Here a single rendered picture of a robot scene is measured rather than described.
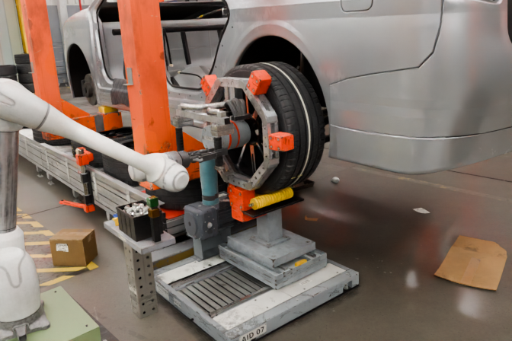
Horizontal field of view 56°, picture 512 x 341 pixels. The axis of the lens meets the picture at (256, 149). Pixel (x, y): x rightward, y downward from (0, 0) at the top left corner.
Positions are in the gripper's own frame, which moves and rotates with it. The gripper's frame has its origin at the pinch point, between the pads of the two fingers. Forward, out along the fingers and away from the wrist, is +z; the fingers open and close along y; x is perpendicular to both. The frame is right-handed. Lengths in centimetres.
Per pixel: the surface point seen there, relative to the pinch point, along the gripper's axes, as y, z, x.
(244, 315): 13, 0, -75
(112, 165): -167, 15, -40
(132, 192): -106, 3, -44
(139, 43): -60, -4, 48
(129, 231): -25, -35, -35
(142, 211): -22.6, -28.4, -26.4
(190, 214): -46, 9, -45
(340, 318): 36, 38, -83
